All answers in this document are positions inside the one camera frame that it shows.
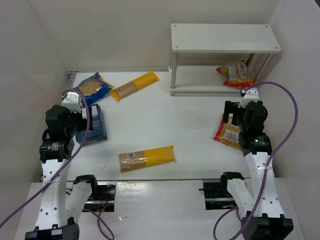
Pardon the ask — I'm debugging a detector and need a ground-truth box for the dark blue pasta box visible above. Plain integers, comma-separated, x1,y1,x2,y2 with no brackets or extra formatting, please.
75,103,108,146

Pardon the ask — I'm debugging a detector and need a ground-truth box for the red macaroni bag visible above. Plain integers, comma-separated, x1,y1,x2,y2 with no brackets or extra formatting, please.
213,114,242,151
216,60,255,89

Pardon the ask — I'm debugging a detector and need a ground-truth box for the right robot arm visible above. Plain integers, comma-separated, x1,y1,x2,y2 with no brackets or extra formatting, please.
220,101,294,240

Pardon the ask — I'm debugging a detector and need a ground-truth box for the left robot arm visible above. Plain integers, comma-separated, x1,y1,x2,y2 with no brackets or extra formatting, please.
25,105,97,240

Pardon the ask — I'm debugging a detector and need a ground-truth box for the blue orange pasta bag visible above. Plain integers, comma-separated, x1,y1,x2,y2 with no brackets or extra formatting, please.
72,72,114,106

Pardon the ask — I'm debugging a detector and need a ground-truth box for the white two-tier shelf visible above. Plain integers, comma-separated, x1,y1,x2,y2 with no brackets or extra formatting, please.
169,23,281,96

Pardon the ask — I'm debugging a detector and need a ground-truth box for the thin yellow spaghetti pack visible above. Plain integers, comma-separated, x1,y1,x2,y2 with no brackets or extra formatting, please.
109,71,159,102

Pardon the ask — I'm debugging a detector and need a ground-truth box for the wide yellow spaghetti pack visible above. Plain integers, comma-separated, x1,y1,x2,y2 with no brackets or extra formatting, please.
119,145,176,173

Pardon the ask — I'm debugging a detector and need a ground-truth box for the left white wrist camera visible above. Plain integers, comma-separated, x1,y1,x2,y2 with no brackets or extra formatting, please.
61,91,81,114

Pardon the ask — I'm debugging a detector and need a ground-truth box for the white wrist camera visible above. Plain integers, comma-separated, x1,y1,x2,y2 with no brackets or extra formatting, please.
61,91,81,114
238,87,259,108

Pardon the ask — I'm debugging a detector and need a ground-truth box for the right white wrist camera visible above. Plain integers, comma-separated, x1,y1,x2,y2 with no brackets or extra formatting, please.
238,87,259,108

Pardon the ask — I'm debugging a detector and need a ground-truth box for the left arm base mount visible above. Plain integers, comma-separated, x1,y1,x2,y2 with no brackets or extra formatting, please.
84,181,116,213

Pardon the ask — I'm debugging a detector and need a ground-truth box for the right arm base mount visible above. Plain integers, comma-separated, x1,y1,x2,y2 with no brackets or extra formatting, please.
199,179,237,211

